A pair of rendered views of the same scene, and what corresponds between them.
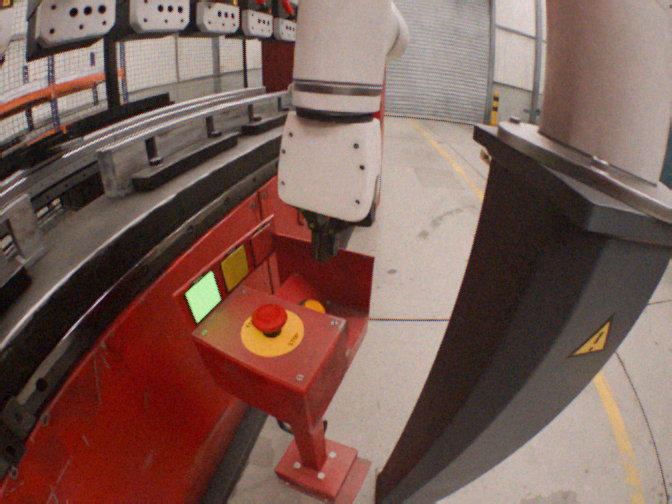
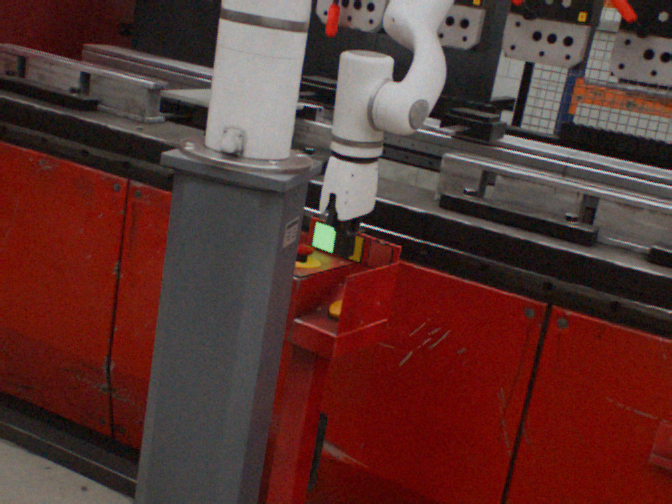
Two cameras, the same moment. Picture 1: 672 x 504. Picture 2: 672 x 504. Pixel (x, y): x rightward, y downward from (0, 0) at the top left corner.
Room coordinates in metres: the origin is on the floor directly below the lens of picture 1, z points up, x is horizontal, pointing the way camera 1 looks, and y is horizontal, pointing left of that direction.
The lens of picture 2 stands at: (0.54, -1.47, 1.25)
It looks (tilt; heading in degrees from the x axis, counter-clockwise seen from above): 16 degrees down; 99
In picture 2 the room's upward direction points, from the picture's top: 10 degrees clockwise
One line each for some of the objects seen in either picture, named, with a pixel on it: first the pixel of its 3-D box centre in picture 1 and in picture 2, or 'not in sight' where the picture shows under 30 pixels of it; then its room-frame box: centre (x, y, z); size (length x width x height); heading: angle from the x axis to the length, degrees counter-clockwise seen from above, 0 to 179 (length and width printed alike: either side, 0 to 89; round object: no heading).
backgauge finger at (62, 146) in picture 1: (53, 145); (462, 125); (0.43, 0.57, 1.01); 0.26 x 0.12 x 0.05; 75
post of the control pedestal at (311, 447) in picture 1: (307, 428); (291, 466); (0.27, 0.06, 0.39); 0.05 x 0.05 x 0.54; 66
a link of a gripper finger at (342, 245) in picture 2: (339, 237); (339, 238); (0.30, 0.00, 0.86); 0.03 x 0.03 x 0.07; 66
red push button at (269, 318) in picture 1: (270, 324); (301, 255); (0.22, 0.07, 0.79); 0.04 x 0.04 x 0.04
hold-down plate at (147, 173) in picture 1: (190, 156); (516, 216); (0.58, 0.30, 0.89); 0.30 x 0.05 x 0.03; 165
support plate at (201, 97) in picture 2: not in sight; (234, 100); (-0.03, 0.38, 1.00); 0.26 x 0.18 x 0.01; 75
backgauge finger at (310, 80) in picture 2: not in sight; (310, 90); (0.06, 0.67, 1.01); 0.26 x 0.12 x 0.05; 75
